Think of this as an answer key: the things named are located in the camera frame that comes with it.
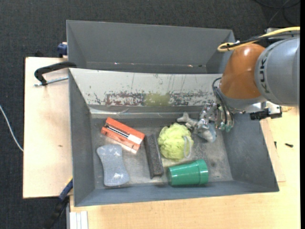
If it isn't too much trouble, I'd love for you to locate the green plastic cup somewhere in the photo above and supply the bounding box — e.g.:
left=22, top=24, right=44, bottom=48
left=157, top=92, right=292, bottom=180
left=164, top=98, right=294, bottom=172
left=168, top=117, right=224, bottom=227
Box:
left=166, top=159, right=210, bottom=187

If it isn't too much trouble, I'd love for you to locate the orange and white box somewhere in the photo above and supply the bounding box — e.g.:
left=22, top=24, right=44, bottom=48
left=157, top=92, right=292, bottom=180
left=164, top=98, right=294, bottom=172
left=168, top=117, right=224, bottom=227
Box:
left=101, top=117, right=145, bottom=155

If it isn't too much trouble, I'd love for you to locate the black cylinder on white bracket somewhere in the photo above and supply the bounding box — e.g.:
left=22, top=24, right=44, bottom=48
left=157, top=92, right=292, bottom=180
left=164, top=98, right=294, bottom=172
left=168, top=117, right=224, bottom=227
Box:
left=249, top=101, right=283, bottom=121

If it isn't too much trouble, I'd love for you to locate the dark grey flat block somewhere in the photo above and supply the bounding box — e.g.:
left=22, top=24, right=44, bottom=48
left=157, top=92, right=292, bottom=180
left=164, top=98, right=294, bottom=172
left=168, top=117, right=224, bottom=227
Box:
left=144, top=134, right=165, bottom=179

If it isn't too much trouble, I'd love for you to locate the blue bone-shaped sponge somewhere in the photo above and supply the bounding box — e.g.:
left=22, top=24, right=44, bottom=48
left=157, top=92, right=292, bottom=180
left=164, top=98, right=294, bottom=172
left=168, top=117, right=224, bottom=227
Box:
left=96, top=144, right=131, bottom=187

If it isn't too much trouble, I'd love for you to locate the grey metal bin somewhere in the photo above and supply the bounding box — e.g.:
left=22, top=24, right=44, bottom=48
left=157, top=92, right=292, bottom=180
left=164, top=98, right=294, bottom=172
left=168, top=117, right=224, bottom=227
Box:
left=66, top=20, right=280, bottom=207

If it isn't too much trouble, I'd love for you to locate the grey toy shark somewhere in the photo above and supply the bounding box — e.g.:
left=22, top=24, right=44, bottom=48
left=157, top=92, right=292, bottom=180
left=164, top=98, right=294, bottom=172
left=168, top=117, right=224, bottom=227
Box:
left=176, top=112, right=218, bottom=143

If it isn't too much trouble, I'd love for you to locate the yellow-green bath pouf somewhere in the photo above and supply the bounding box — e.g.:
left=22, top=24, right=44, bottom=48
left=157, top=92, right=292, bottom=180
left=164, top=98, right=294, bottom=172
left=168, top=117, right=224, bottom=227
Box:
left=157, top=122, right=194, bottom=162

